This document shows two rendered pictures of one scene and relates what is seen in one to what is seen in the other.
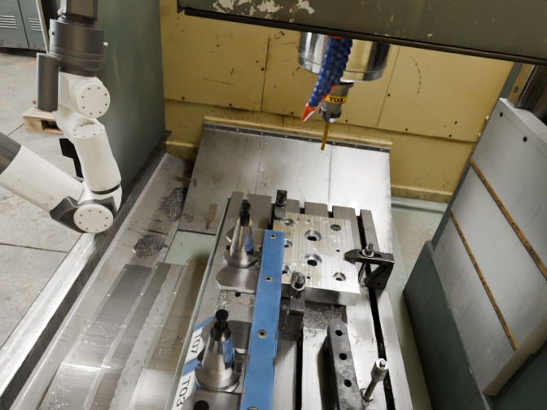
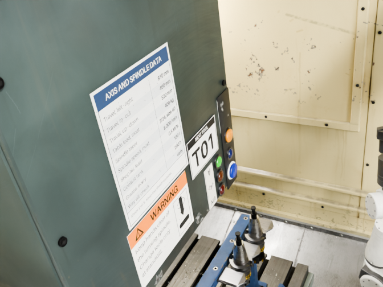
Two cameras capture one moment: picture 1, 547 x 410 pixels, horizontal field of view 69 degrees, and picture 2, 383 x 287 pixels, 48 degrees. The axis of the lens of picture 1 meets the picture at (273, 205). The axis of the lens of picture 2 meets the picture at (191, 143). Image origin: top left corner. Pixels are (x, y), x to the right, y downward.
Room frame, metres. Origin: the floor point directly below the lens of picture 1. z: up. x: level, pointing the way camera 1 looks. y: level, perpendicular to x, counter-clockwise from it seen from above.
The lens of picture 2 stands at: (1.04, 0.45, 2.14)
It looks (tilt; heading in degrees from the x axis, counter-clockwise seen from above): 32 degrees down; 214
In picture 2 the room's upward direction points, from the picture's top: 9 degrees counter-clockwise
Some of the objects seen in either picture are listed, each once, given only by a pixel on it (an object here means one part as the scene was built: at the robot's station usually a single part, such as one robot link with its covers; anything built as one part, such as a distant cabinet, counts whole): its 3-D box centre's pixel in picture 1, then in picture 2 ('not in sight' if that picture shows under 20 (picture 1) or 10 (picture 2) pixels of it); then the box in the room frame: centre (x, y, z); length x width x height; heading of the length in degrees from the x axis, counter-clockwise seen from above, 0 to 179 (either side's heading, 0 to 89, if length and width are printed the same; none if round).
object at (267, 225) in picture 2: not in sight; (262, 224); (0.13, 0.04, 1.21); 0.07 x 0.05 x 0.01; 91
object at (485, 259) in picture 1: (497, 242); not in sight; (0.74, -0.53, 1.16); 0.48 x 0.05 x 0.51; 1
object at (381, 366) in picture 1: (374, 380); not in sight; (0.47, -0.26, 0.96); 0.03 x 0.03 x 0.13
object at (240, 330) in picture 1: (225, 334); (232, 277); (0.35, 0.04, 1.21); 0.07 x 0.05 x 0.01; 91
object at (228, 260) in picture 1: (241, 256); not in sight; (0.52, 0.04, 1.21); 0.06 x 0.06 x 0.03
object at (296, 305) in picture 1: (295, 298); not in sight; (0.65, -0.09, 0.97); 0.13 x 0.03 x 0.15; 1
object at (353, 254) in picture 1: (366, 263); not in sight; (0.81, -0.27, 0.97); 0.13 x 0.03 x 0.15; 91
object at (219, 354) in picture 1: (219, 349); (239, 251); (0.30, 0.04, 1.26); 0.04 x 0.04 x 0.07
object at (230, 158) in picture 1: (291, 197); not in sight; (1.40, -0.07, 0.75); 0.89 x 0.67 x 0.26; 91
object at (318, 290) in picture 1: (311, 254); not in sight; (0.83, -0.12, 0.97); 0.29 x 0.23 x 0.05; 1
